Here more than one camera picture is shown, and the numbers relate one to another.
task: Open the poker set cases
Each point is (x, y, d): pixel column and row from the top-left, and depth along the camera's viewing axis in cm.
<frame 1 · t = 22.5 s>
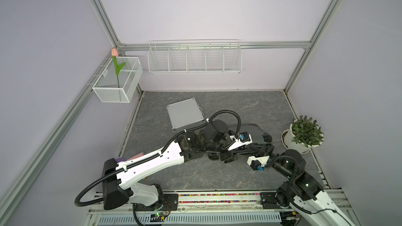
left hand: (241, 148, 64), fingers open
right hand: (252, 140, 72), fingers closed
silver aluminium poker case: (185, 113, 108), point 2 cm above the table
dark grey poker case: (259, 136, 77), point 20 cm above the table
green potted plant: (306, 132, 81), point 17 cm above the table
white plant pot: (287, 136, 95), point 3 cm above the table

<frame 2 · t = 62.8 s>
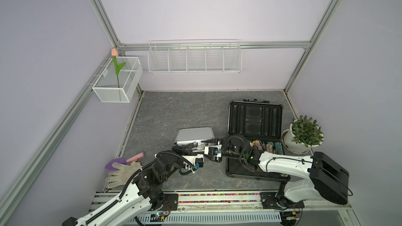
left hand: (189, 142, 74), fingers closed
right hand: (202, 144, 73), fingers open
silver aluminium poker case: (193, 135, 83), point 15 cm above the table
dark grey poker case: (260, 122, 96), point 8 cm above the table
the other named things where they were.

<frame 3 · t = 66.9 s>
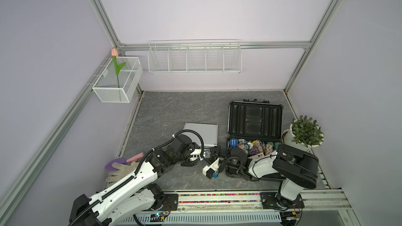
left hand: (195, 149, 77), fingers open
right hand: (201, 147, 76), fingers closed
silver aluminium poker case: (208, 132, 89), point 11 cm above the table
blue small blind button: (233, 142, 88), point 7 cm above the table
the other named things where they were.

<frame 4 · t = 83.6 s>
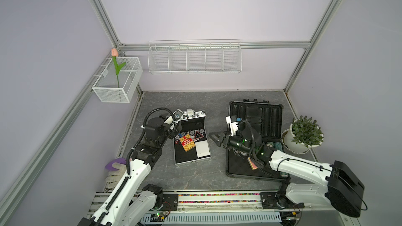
left hand: (171, 117, 76), fingers open
right hand: (211, 134, 72), fingers open
silver aluminium poker case: (181, 156, 88), point 2 cm above the table
red yellow card box: (187, 142, 91), point 4 cm above the table
white card deck: (202, 148, 91), point 3 cm above the table
